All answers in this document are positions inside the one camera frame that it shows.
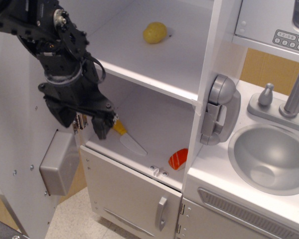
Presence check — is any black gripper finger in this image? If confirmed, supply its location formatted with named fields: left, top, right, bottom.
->
left=45, top=98, right=76, bottom=128
left=91, top=116, right=114, bottom=140

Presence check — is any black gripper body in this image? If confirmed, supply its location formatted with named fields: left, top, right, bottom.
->
left=38, top=77, right=115, bottom=122

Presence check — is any white fridge door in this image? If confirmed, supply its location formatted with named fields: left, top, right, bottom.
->
left=0, top=32, right=74, bottom=239

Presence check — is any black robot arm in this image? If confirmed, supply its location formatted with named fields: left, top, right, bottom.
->
left=0, top=0, right=118, bottom=139

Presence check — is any grey ice dispenser panel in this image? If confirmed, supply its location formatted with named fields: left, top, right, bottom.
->
left=39, top=131, right=79, bottom=196

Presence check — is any white magnetic door latch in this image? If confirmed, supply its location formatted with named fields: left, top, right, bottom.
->
left=149, top=165, right=168, bottom=177

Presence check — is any white lower freezer door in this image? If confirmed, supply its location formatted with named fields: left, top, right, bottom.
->
left=80, top=146, right=182, bottom=239

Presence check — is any orange toy salmon sushi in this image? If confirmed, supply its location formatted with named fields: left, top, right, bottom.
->
left=168, top=148, right=188, bottom=171

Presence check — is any white toy kitchen cabinet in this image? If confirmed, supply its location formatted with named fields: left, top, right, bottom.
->
left=61, top=0, right=299, bottom=239

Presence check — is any yellow toy potato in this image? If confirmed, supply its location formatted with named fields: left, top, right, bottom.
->
left=143, top=22, right=167, bottom=44

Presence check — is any brass door hinge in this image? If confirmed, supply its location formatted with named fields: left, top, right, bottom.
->
left=176, top=224, right=181, bottom=235
left=180, top=203, right=185, bottom=215

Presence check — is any grey toy telephone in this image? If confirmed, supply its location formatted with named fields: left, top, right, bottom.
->
left=200, top=74, right=241, bottom=145

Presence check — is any lower brass door hinge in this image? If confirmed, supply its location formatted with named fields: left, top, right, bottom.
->
left=176, top=224, right=181, bottom=235

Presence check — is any black case corner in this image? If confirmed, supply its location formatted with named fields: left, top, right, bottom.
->
left=0, top=222, right=28, bottom=239

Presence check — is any grey faucet knob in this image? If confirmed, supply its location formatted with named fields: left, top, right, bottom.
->
left=258, top=83, right=274, bottom=106

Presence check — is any grey toy sink basin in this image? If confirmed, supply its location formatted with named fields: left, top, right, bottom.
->
left=228, top=124, right=299, bottom=196

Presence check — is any grey toy faucet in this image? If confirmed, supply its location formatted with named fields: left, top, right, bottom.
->
left=279, top=74, right=299, bottom=118

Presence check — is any toy microwave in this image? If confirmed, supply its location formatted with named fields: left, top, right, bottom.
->
left=233, top=0, right=299, bottom=62

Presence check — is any toy knife yellow handle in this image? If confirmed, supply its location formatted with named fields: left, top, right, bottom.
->
left=112, top=119, right=148, bottom=156

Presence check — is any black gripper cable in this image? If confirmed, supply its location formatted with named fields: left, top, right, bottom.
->
left=83, top=53, right=107, bottom=87

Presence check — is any grey lower door handle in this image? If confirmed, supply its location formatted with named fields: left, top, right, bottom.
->
left=156, top=196, right=167, bottom=231

